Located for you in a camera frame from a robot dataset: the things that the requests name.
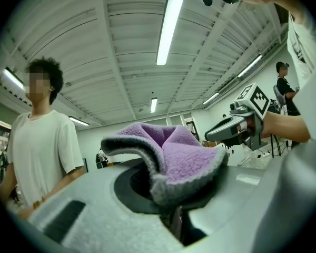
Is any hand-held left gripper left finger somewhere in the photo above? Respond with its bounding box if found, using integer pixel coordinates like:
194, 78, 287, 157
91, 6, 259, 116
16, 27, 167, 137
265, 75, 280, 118
28, 164, 184, 253

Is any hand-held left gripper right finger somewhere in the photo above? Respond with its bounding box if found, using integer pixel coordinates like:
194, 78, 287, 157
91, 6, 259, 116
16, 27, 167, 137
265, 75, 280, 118
181, 166, 265, 236

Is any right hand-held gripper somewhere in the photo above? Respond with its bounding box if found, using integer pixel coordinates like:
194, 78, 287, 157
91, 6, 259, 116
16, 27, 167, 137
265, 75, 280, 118
204, 82, 270, 150

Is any purple microfibre cloth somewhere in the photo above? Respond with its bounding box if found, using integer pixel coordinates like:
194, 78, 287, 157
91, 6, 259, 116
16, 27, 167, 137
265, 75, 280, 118
100, 122, 229, 208

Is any person's right forearm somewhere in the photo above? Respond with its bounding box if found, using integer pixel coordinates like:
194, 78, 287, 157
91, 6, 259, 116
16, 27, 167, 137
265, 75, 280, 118
262, 111, 311, 144

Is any person's right hand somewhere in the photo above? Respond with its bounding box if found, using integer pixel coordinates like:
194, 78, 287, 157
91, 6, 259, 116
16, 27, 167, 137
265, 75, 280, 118
238, 115, 256, 139

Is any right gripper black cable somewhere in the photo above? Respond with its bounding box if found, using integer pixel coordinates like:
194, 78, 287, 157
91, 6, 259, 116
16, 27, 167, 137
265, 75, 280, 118
270, 133, 284, 158

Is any orange bead bracelet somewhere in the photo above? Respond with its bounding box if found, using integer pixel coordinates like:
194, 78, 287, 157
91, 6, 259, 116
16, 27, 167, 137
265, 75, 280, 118
32, 197, 47, 210

